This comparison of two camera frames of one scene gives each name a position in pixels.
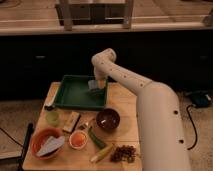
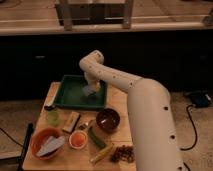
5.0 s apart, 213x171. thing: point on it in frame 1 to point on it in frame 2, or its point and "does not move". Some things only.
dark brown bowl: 108,119 does not move
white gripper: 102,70 to 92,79
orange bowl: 47,142 does not move
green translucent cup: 53,118 does not move
